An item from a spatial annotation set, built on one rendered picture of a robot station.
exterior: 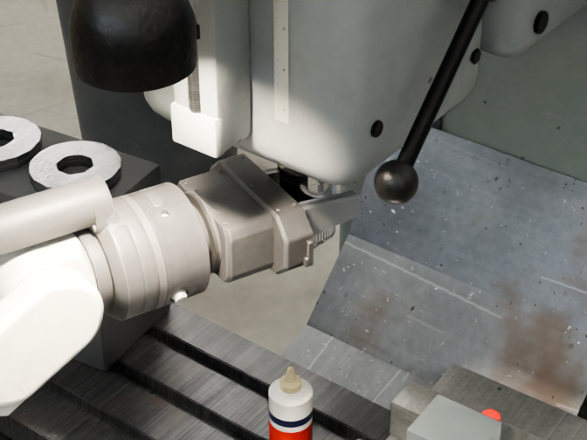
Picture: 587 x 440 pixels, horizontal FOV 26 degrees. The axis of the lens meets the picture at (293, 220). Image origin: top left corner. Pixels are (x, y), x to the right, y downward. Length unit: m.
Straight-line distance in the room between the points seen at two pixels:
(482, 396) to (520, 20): 0.38
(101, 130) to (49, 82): 0.75
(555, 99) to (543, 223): 0.13
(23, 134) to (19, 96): 2.43
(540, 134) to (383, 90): 0.50
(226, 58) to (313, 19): 0.06
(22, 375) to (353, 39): 0.32
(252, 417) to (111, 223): 0.40
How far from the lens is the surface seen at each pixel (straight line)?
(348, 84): 0.82
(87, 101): 3.08
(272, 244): 0.95
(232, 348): 1.33
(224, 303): 2.88
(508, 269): 1.36
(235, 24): 0.83
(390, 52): 0.84
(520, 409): 1.18
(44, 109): 3.67
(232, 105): 0.85
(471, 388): 1.19
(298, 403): 1.15
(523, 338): 1.35
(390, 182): 0.83
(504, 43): 0.97
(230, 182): 0.98
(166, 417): 1.26
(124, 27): 0.71
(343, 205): 0.99
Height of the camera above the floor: 1.79
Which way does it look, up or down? 35 degrees down
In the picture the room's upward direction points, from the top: straight up
